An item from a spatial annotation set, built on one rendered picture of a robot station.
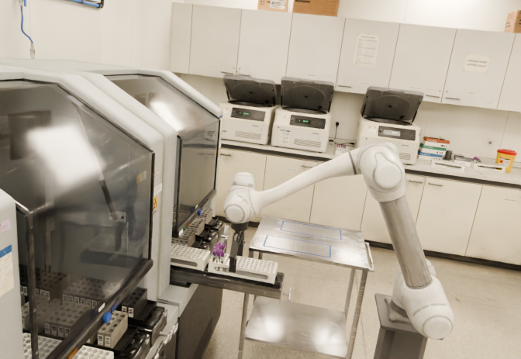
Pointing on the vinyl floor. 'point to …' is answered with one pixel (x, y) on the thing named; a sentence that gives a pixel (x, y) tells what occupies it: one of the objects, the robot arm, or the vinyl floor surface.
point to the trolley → (346, 251)
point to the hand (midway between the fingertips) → (236, 261)
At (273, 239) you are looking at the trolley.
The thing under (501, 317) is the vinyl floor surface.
